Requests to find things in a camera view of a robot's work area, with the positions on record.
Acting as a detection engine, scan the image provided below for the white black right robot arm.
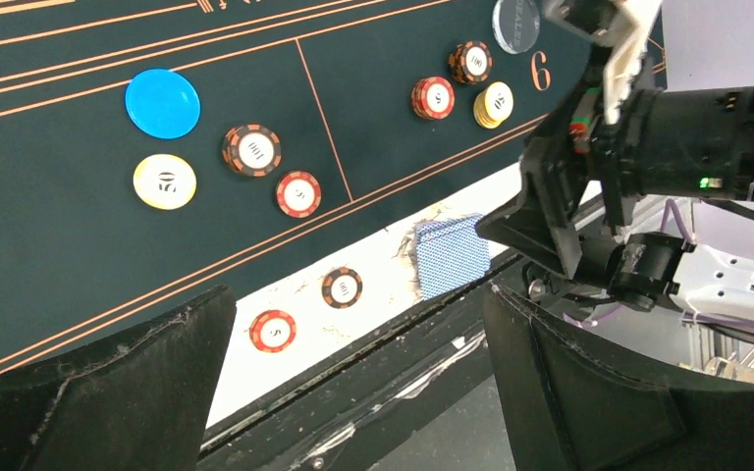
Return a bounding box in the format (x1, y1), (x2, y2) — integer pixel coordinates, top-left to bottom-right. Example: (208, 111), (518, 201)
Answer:
(476, 1), (754, 336)

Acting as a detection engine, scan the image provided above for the red poker chip stack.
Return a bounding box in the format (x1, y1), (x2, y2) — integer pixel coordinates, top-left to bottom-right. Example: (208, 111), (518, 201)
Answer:
(248, 309), (296, 353)

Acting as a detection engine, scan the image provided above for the black mounting rail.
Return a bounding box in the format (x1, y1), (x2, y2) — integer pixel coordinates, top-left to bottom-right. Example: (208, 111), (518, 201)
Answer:
(197, 250), (543, 470)

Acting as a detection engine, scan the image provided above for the green poker table mat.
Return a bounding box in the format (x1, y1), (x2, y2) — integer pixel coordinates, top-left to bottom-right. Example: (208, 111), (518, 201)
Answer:
(0, 1), (590, 376)

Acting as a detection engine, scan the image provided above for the yellow chip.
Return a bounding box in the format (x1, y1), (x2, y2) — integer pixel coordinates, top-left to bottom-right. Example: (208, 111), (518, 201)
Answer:
(473, 81), (514, 129)
(133, 154), (197, 211)

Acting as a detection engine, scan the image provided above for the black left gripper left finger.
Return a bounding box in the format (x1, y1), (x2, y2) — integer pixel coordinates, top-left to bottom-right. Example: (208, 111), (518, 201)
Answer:
(0, 286), (237, 470)

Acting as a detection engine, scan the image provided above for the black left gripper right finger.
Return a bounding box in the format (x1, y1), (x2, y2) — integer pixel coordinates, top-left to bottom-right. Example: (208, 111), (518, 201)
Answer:
(483, 284), (754, 470)

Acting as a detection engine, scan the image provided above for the brown poker chip stack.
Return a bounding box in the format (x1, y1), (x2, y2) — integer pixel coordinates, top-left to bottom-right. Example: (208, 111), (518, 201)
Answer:
(321, 267), (363, 309)

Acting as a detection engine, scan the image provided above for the blue playing card deck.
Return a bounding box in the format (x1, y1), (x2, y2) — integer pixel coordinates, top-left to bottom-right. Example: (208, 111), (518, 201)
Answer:
(414, 213), (490, 300)

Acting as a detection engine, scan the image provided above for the white round button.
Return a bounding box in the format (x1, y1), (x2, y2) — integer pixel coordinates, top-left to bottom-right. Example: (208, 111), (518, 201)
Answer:
(492, 0), (541, 55)

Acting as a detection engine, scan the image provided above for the blue round button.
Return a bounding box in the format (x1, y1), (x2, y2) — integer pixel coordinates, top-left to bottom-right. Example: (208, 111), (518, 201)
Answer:
(124, 69), (202, 140)

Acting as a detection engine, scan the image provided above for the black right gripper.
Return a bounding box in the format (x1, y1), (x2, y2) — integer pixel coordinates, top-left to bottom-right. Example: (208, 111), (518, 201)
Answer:
(474, 0), (754, 281)

